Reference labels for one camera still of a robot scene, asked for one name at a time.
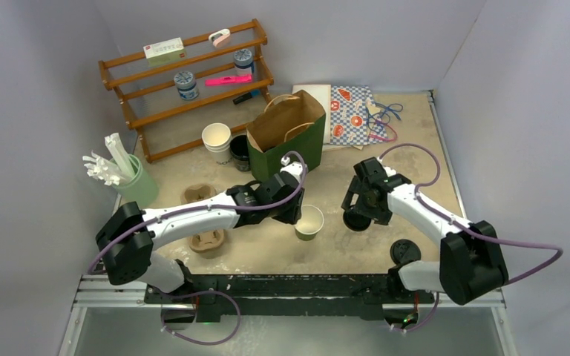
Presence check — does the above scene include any black cup lid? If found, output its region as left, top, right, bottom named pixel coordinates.
left=390, top=239, right=422, bottom=265
left=342, top=211, right=372, bottom=232

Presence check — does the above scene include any green paper bag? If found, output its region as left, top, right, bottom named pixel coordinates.
left=246, top=90, right=327, bottom=182

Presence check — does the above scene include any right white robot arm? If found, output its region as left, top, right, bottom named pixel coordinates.
left=341, top=158, right=509, bottom=306

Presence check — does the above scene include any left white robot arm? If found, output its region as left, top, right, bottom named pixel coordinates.
left=94, top=162, right=306, bottom=303

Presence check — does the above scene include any black paper cup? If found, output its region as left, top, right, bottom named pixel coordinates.
left=230, top=134, right=251, bottom=172

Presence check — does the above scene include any blue checkered paper bag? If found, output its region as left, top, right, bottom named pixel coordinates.
left=329, top=85, right=390, bottom=146

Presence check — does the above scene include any white paper cup stack left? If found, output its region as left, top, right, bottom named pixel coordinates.
left=201, top=122, right=232, bottom=165

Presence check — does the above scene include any black blue marker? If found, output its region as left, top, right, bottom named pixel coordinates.
left=232, top=89, right=261, bottom=105

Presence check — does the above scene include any white paper bag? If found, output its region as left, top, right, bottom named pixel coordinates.
left=292, top=85, right=331, bottom=145

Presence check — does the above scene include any pink marker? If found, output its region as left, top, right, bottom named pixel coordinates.
left=204, top=74, right=253, bottom=87

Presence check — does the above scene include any blue lidded jar right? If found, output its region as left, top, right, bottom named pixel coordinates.
left=233, top=48, right=255, bottom=76

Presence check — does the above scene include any blue lidded jar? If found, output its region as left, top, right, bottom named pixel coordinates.
left=174, top=70, right=199, bottom=101
left=233, top=48, right=255, bottom=76

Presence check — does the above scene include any wooden shelf rack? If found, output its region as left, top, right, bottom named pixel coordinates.
left=98, top=19, right=274, bottom=163

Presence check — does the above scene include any green straw holder cup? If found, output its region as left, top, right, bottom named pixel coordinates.
left=113, top=154, right=159, bottom=208

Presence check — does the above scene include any blue lidded jar left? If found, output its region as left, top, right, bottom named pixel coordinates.
left=174, top=70, right=199, bottom=101

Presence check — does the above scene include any pink white clip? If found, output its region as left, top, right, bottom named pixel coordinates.
left=209, top=28, right=231, bottom=48

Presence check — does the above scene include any white green box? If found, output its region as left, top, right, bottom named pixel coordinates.
left=143, top=37, right=186, bottom=67

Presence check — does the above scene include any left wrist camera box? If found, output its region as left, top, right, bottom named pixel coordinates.
left=280, top=156, right=306, bottom=182

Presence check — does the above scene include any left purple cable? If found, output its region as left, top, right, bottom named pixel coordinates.
left=86, top=151, right=309, bottom=275

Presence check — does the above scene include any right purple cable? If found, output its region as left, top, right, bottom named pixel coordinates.
left=378, top=142, right=564, bottom=286

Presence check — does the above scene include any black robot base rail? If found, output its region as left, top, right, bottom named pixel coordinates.
left=145, top=274, right=434, bottom=323

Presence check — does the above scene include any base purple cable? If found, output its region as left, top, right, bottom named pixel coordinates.
left=160, top=289, right=242, bottom=346

